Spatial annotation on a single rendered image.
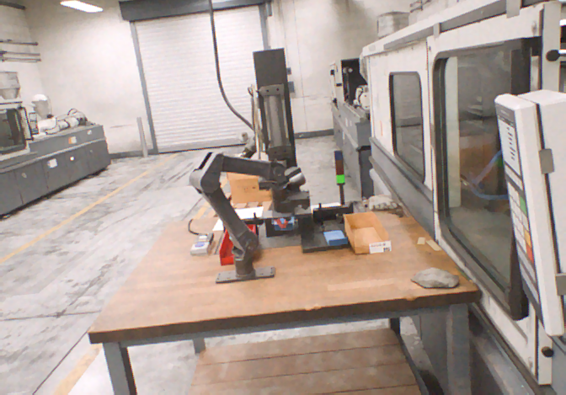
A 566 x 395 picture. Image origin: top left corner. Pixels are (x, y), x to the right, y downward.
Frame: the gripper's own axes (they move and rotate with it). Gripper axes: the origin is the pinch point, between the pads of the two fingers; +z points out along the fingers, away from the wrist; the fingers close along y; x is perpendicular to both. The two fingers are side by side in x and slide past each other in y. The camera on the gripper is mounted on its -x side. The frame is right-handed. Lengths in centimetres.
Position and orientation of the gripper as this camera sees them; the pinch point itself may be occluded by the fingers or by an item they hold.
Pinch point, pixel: (282, 226)
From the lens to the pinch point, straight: 164.6
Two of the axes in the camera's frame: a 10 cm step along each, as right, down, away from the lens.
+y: -0.1, -6.1, 7.9
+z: 0.8, 7.9, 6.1
